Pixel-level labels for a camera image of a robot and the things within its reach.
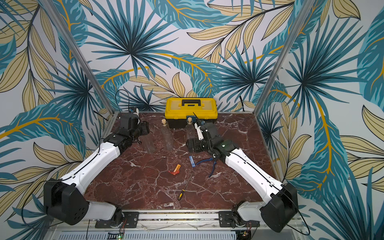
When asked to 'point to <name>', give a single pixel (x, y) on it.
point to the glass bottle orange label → (167, 136)
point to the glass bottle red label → (190, 130)
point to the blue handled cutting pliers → (208, 159)
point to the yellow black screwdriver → (183, 190)
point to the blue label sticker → (192, 161)
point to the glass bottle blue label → (148, 142)
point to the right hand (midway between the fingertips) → (194, 141)
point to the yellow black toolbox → (177, 110)
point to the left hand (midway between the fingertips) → (143, 125)
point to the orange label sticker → (177, 168)
